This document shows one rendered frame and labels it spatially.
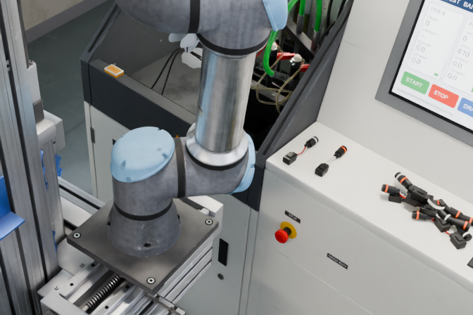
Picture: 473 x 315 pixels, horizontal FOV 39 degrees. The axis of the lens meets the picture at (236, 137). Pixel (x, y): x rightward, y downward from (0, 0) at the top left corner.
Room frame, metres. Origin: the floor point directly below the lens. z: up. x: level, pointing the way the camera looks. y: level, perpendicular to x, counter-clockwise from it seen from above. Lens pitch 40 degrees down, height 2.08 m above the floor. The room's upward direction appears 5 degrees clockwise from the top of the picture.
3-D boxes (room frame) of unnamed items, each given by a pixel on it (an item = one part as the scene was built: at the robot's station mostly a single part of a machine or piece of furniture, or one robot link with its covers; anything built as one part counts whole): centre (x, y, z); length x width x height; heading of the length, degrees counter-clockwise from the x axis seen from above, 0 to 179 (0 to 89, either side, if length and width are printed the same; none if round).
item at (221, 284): (1.47, 0.20, 0.44); 0.65 x 0.02 x 0.68; 53
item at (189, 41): (1.34, 0.13, 1.25); 0.06 x 0.03 x 0.09; 143
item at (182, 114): (1.48, 0.19, 0.87); 0.62 x 0.04 x 0.16; 53
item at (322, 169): (1.27, -0.24, 0.99); 0.12 x 0.02 x 0.02; 146
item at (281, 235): (1.18, -0.14, 0.80); 0.05 x 0.04 x 0.05; 53
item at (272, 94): (1.60, -0.05, 0.91); 0.34 x 0.10 x 0.15; 53
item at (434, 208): (1.12, -0.45, 1.01); 0.23 x 0.11 x 0.06; 53
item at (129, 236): (0.94, 0.17, 1.09); 0.15 x 0.15 x 0.10
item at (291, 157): (1.30, -0.16, 0.99); 0.12 x 0.02 x 0.02; 141
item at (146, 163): (0.94, 0.17, 1.20); 0.13 x 0.12 x 0.14; 104
